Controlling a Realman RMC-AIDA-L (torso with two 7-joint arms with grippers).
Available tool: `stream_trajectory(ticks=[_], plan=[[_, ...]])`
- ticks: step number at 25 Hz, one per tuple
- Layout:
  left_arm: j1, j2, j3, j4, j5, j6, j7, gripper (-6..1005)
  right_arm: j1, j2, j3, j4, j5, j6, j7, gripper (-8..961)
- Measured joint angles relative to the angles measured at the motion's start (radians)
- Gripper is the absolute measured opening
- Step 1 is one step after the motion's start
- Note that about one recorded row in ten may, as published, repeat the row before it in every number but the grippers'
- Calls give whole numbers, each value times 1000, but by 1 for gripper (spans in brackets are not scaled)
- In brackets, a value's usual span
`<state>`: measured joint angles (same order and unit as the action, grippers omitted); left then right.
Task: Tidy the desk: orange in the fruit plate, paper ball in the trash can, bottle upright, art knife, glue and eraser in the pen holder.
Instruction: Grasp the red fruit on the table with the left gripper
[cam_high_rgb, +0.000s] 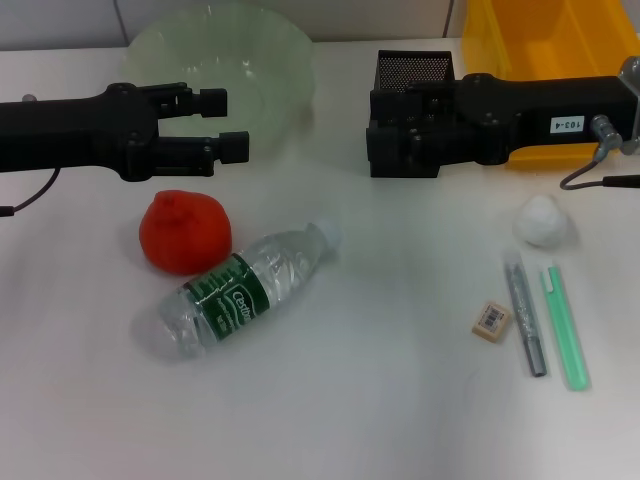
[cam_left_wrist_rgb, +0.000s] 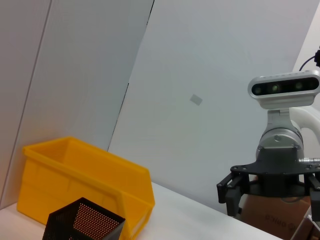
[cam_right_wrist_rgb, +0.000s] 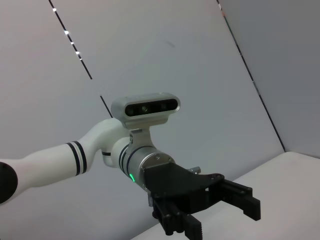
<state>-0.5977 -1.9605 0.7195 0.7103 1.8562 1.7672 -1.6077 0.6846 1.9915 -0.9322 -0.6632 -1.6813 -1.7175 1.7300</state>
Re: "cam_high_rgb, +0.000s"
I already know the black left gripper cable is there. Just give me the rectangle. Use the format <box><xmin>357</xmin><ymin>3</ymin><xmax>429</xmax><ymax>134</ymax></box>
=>
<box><xmin>0</xmin><ymin>167</ymin><xmax>62</xmax><ymax>218</ymax></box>

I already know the grey right gripper cable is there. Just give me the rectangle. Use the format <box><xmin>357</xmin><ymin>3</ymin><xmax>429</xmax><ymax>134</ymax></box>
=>
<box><xmin>558</xmin><ymin>113</ymin><xmax>640</xmax><ymax>192</ymax></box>

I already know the translucent green fruit bowl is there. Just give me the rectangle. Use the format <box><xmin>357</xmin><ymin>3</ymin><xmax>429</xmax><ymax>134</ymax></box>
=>
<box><xmin>122</xmin><ymin>4</ymin><xmax>318</xmax><ymax>166</ymax></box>

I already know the green pen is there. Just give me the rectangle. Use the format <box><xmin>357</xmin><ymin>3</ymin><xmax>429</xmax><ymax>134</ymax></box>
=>
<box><xmin>538</xmin><ymin>265</ymin><xmax>592</xmax><ymax>393</ymax></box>

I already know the grey pen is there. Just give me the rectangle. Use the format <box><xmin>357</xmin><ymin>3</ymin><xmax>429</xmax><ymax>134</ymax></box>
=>
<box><xmin>501</xmin><ymin>247</ymin><xmax>549</xmax><ymax>379</ymax></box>

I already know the black mesh pen holder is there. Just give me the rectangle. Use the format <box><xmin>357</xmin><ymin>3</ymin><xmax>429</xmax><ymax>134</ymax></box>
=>
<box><xmin>369</xmin><ymin>49</ymin><xmax>456</xmax><ymax>179</ymax></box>

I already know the yellow plastic bin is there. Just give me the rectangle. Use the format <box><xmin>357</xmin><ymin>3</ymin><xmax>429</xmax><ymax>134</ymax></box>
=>
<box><xmin>460</xmin><ymin>0</ymin><xmax>640</xmax><ymax>172</ymax></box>

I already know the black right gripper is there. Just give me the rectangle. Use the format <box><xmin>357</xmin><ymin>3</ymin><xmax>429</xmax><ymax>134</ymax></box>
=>
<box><xmin>365</xmin><ymin>73</ymin><xmax>640</xmax><ymax>171</ymax></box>

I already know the beige eraser with barcode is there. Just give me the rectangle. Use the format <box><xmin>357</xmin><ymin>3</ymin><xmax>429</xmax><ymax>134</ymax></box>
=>
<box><xmin>470</xmin><ymin>300</ymin><xmax>513</xmax><ymax>344</ymax></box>

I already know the white paper ball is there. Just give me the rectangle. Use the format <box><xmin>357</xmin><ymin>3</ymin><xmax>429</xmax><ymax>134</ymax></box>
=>
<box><xmin>510</xmin><ymin>194</ymin><xmax>569</xmax><ymax>248</ymax></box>

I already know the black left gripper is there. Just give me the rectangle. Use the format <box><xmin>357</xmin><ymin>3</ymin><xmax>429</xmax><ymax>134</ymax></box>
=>
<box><xmin>0</xmin><ymin>82</ymin><xmax>251</xmax><ymax>183</ymax></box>

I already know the clear water bottle green label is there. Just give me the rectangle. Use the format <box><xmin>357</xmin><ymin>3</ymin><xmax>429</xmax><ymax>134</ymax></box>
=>
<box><xmin>139</xmin><ymin>218</ymin><xmax>343</xmax><ymax>361</ymax></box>

